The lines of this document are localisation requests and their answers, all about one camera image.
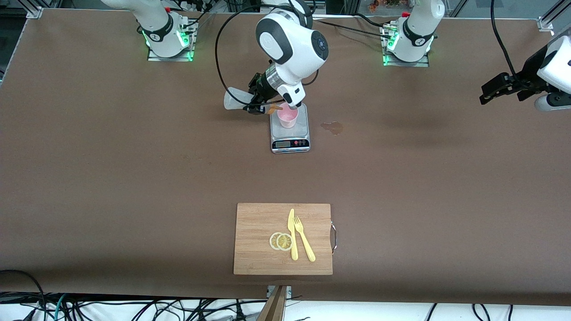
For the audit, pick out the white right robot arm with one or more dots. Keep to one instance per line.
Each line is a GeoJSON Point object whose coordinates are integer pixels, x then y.
{"type": "Point", "coordinates": [290, 44]}

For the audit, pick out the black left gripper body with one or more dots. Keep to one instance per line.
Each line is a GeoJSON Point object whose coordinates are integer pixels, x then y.
{"type": "Point", "coordinates": [527, 77]}

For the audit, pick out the wooden post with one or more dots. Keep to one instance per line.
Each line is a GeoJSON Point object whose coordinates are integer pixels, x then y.
{"type": "Point", "coordinates": [274, 307]}

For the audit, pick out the small metal bracket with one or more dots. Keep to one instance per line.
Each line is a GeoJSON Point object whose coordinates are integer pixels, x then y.
{"type": "Point", "coordinates": [289, 292]}

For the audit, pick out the pink plastic cup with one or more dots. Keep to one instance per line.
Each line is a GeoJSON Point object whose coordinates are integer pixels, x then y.
{"type": "Point", "coordinates": [287, 119]}

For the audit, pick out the yellow plastic fork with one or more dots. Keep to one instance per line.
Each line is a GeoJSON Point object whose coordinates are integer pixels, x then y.
{"type": "Point", "coordinates": [308, 252]}

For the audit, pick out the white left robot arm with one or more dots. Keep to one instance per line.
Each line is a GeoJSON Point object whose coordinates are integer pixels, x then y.
{"type": "Point", "coordinates": [415, 35]}

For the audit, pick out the lemon slice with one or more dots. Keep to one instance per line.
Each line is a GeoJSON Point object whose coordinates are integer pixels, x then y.
{"type": "Point", "coordinates": [272, 240]}
{"type": "Point", "coordinates": [284, 242]}

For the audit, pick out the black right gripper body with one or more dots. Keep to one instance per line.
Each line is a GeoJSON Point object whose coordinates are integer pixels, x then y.
{"type": "Point", "coordinates": [262, 91]}

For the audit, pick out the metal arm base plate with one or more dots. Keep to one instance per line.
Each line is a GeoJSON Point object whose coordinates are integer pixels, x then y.
{"type": "Point", "coordinates": [388, 63]}
{"type": "Point", "coordinates": [154, 57]}

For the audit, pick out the bamboo cutting board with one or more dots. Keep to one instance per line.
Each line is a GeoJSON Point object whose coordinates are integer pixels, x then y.
{"type": "Point", "coordinates": [258, 223]}

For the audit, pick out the aluminium corner bracket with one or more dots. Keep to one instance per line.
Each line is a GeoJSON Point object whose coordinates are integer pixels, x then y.
{"type": "Point", "coordinates": [35, 12]}

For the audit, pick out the yellow plastic knife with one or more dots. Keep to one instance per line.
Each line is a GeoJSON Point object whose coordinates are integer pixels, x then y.
{"type": "Point", "coordinates": [293, 249]}

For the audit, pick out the orange flowers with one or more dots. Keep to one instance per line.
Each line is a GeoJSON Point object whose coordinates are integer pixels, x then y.
{"type": "Point", "coordinates": [374, 5]}

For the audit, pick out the silver digital kitchen scale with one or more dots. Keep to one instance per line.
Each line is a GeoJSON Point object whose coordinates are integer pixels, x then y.
{"type": "Point", "coordinates": [289, 142]}

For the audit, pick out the squeeze bottle with orange cap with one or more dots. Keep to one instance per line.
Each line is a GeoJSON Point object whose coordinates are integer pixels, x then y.
{"type": "Point", "coordinates": [236, 99]}

